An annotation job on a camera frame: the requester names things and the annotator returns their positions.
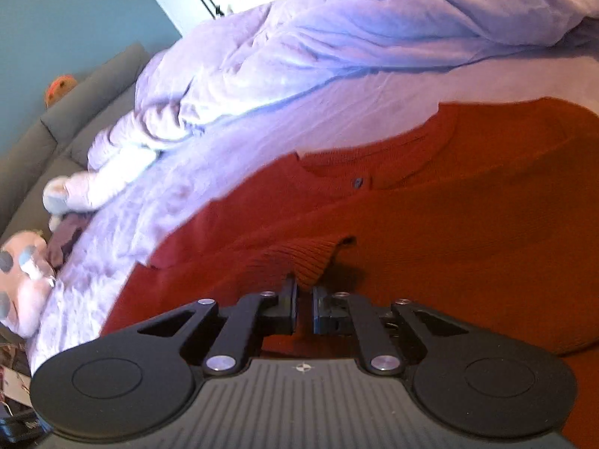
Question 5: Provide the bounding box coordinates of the grey sofa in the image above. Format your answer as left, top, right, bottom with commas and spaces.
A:
0, 42, 150, 244

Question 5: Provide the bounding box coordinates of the red knitted sweater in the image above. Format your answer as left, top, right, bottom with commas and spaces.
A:
100, 97, 599, 449

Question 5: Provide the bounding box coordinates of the lilac fleece blanket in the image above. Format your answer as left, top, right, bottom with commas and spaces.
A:
86, 0, 599, 174

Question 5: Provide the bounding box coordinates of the pink spotted plush toy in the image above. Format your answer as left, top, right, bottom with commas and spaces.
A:
0, 230, 59, 337

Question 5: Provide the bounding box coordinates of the lilac bed sheet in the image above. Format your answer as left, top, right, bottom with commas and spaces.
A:
25, 51, 599, 375

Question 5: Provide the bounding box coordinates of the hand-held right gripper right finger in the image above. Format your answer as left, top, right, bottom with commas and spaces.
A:
313, 285, 469, 377

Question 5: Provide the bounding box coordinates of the black box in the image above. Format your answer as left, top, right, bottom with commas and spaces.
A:
0, 409, 48, 443

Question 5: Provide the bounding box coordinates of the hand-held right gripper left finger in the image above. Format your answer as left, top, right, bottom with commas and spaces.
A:
136, 278, 300, 377

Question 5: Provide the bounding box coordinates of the white grey plush toy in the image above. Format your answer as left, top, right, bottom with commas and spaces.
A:
42, 171, 125, 231

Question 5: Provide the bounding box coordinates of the dark purple cloth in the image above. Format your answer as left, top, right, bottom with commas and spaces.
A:
47, 213, 87, 268

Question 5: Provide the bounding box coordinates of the orange plush toy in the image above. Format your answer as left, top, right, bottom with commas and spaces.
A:
44, 74, 78, 108

